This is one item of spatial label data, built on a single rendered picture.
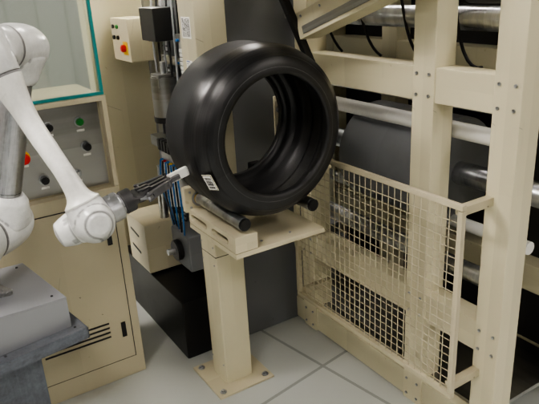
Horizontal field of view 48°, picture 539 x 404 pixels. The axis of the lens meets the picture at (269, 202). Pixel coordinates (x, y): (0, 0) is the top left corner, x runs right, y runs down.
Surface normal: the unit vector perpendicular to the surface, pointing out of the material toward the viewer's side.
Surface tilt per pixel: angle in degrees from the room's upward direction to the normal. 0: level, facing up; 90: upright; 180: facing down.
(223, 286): 90
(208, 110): 71
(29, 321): 90
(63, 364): 90
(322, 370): 0
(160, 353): 0
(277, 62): 79
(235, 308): 90
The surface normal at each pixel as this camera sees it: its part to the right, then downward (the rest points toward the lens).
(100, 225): 0.49, 0.14
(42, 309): 0.67, 0.23
